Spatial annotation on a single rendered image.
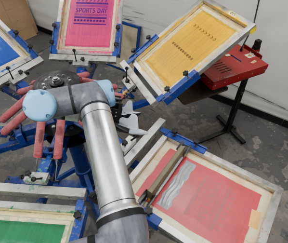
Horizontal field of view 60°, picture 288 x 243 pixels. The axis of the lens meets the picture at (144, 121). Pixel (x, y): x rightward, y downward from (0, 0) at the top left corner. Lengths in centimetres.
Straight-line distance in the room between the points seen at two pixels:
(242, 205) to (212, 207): 18
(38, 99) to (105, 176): 24
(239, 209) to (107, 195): 113
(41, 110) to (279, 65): 280
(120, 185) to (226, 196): 112
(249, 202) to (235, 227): 18
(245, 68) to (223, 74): 21
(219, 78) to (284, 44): 112
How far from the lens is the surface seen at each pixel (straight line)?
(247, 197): 161
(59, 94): 65
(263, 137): 334
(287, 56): 310
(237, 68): 226
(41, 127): 165
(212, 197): 155
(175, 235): 139
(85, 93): 64
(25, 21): 542
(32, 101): 63
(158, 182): 143
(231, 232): 149
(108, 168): 52
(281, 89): 329
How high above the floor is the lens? 228
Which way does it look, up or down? 46 degrees down
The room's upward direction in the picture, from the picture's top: straight up
